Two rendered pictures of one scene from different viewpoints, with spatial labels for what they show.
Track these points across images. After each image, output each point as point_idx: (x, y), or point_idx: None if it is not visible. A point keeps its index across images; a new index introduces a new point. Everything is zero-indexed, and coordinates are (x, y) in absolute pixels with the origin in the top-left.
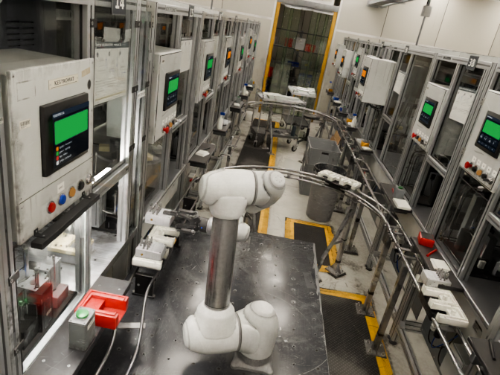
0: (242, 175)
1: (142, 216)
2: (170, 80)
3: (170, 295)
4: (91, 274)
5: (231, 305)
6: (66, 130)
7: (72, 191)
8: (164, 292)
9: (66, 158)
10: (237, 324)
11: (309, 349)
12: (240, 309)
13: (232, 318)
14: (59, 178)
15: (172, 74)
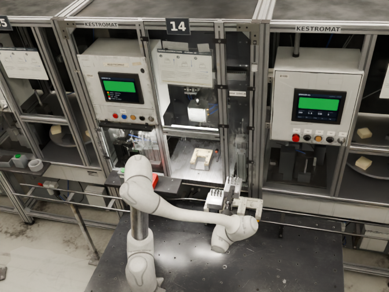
0: (129, 170)
1: (259, 186)
2: (303, 97)
3: (209, 235)
4: (182, 175)
5: (138, 242)
6: (114, 87)
7: (131, 117)
8: (212, 230)
9: (117, 99)
10: (132, 252)
11: None
12: (196, 285)
13: (131, 245)
14: (121, 106)
15: (310, 92)
